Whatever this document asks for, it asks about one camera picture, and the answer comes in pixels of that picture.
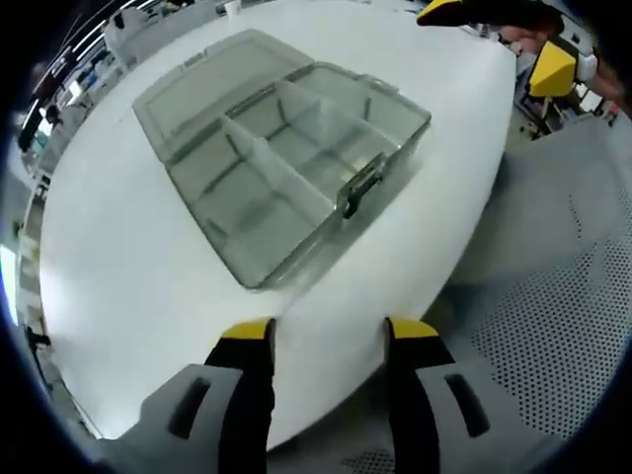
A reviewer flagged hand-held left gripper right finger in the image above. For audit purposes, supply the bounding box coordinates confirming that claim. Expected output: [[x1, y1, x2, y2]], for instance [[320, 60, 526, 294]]
[[384, 317, 520, 474]]

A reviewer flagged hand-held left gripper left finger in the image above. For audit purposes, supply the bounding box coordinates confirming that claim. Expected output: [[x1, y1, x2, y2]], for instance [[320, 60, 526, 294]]
[[140, 318, 277, 474]]

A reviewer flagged clear plastic divider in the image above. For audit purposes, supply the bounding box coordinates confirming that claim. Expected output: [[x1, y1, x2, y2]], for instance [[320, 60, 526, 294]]
[[224, 116, 343, 234], [275, 80, 399, 149]]

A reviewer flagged clear grey guide fixture box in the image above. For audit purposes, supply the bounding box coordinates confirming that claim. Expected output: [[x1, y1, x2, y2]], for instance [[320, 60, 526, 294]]
[[131, 28, 433, 291]]

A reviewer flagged person's right hand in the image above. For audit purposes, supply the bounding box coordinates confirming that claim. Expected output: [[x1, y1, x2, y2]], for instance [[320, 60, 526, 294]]
[[503, 25, 549, 53]]

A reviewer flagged white mesh office chair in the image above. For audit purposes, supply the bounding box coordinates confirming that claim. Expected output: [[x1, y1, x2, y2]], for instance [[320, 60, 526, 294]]
[[340, 116, 632, 474]]

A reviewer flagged white draped figure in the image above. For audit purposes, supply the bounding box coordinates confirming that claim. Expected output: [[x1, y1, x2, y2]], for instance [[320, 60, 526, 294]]
[[104, 8, 140, 68]]

